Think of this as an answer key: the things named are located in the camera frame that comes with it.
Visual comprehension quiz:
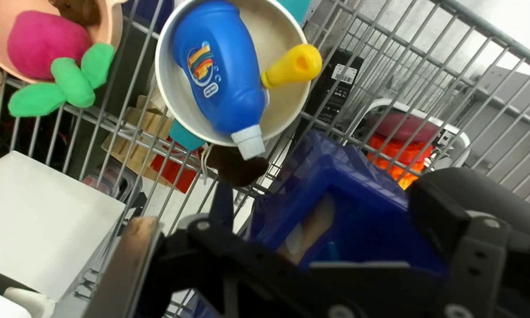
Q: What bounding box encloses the pink plush radish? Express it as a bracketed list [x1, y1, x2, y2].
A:
[6, 9, 119, 120]

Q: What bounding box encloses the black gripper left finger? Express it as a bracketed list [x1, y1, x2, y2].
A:
[85, 178, 262, 318]

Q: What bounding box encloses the white tube frame basket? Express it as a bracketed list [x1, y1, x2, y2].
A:
[359, 95, 474, 173]

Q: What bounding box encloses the metal wire shelf rack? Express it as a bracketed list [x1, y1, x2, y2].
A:
[0, 0, 530, 318]

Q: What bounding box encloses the blue plastic bin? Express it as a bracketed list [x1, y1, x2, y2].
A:
[249, 129, 451, 279]

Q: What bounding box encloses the small yellow toy piece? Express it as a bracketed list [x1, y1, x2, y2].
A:
[260, 42, 325, 90]

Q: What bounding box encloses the tan roll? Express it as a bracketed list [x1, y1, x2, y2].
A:
[276, 193, 338, 267]

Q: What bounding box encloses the white bowl with teal rim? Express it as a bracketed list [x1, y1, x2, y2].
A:
[154, 0, 324, 152]

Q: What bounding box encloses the small white box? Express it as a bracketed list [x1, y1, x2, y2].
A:
[0, 148, 129, 302]

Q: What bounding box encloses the red cardboard packet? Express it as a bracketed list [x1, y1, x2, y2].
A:
[149, 154, 200, 196]

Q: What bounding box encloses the black device with white label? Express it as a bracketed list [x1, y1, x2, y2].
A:
[316, 49, 368, 129]

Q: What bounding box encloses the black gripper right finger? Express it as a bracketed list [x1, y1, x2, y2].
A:
[405, 166, 530, 318]

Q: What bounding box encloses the brown toy food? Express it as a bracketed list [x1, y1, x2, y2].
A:
[50, 0, 103, 28]

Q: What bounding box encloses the blue toy detergent bottle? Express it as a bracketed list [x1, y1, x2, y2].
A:
[170, 0, 271, 162]

